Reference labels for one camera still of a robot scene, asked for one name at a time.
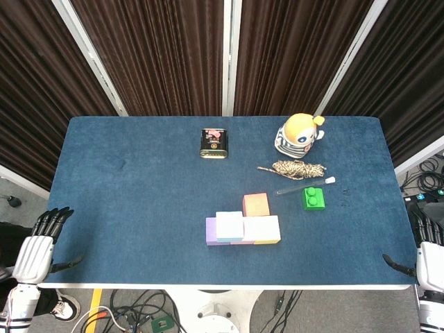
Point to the green toy brick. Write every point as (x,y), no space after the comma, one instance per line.
(314,201)

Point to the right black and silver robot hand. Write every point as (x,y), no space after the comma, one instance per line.
(431,263)

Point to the orange-red cube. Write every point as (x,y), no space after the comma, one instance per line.
(256,204)

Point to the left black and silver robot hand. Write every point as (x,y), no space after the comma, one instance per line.
(33,256)

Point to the clear pipette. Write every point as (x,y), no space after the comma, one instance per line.
(305,186)

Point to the black chair caster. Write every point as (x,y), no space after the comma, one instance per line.
(13,201)

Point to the gold black tin can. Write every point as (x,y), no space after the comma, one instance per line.
(214,144)

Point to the blue table cloth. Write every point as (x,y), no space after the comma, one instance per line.
(138,208)

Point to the light blue cube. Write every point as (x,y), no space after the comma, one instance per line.
(229,225)

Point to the yellow striped plush toy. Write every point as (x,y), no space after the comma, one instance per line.
(295,138)

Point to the white partition base rail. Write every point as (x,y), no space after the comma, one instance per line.
(421,156)
(21,182)

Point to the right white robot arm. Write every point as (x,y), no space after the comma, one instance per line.
(431,312)

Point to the yellow floor tape strip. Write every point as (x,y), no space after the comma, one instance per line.
(93,308)

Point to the purple cube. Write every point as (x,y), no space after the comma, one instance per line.
(210,230)

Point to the person in dark clothing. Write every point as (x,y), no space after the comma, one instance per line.
(12,239)

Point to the white partition frame post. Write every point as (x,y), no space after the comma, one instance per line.
(350,55)
(230,52)
(92,59)

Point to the green electronics box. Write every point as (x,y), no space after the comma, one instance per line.
(161,326)

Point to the black and white sneaker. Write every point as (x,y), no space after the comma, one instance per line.
(66,307)

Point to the yellow cube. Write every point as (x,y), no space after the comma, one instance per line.
(267,229)

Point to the pink cube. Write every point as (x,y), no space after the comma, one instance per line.
(248,229)

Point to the dark brown pleated curtain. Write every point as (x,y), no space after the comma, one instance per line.
(159,52)
(41,86)
(399,76)
(288,52)

